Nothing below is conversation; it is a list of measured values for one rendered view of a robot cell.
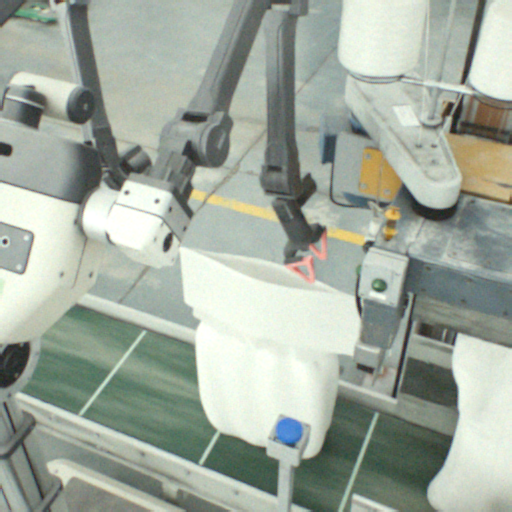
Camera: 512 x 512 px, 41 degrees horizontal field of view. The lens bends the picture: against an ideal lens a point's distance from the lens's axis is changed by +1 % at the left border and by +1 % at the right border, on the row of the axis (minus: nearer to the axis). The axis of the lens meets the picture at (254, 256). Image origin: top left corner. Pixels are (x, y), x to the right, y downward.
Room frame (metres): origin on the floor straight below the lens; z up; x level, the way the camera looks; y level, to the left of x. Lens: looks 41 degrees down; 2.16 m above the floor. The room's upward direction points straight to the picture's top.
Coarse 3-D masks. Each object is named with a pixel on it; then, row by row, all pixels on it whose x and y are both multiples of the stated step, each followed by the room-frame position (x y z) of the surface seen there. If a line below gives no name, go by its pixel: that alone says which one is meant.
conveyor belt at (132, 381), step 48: (48, 336) 1.63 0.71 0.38; (96, 336) 1.63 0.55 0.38; (144, 336) 1.63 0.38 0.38; (48, 384) 1.42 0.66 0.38; (96, 384) 1.42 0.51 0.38; (144, 384) 1.42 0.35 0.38; (192, 384) 1.42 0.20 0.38; (144, 432) 1.24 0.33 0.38; (192, 432) 1.24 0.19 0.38; (336, 432) 1.24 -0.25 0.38; (384, 432) 1.25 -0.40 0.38; (432, 432) 1.25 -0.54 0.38; (240, 480) 1.08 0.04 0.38; (336, 480) 1.08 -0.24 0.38; (384, 480) 1.08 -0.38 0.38; (432, 480) 1.09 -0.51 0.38
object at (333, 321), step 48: (192, 288) 1.34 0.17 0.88; (240, 288) 1.26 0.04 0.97; (288, 288) 1.21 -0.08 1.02; (240, 336) 1.24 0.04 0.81; (288, 336) 1.21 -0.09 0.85; (336, 336) 1.18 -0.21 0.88; (240, 384) 1.20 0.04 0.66; (288, 384) 1.15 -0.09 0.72; (336, 384) 1.20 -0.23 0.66; (240, 432) 1.21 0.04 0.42
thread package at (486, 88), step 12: (504, 0) 1.28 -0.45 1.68; (492, 12) 1.25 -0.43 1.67; (504, 12) 1.23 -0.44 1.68; (492, 24) 1.23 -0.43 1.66; (504, 24) 1.21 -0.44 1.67; (492, 36) 1.22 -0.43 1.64; (504, 36) 1.20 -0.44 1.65; (492, 48) 1.22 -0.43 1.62; (504, 48) 1.20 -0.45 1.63; (480, 60) 1.23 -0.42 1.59; (492, 60) 1.21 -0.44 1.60; (504, 60) 1.19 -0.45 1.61; (480, 72) 1.22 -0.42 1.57; (492, 72) 1.20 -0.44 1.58; (504, 72) 1.19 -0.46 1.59; (480, 84) 1.22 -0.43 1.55; (492, 84) 1.20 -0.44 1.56; (504, 84) 1.19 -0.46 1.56; (492, 96) 1.20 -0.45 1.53; (504, 96) 1.19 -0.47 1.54
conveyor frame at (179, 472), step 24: (96, 312) 1.77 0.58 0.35; (120, 312) 1.73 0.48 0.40; (168, 336) 1.65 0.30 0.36; (192, 336) 1.61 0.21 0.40; (24, 408) 1.35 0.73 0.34; (48, 408) 1.30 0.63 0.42; (384, 408) 1.33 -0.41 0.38; (48, 432) 1.30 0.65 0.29; (72, 432) 1.28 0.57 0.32; (96, 432) 1.24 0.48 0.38; (120, 432) 1.24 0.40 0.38; (120, 456) 1.21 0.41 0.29; (144, 456) 1.17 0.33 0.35; (168, 456) 1.13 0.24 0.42; (168, 480) 1.14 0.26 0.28; (192, 480) 1.11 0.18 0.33; (216, 480) 1.06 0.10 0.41; (216, 504) 1.06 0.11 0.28; (240, 504) 1.05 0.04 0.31; (264, 504) 1.02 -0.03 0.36
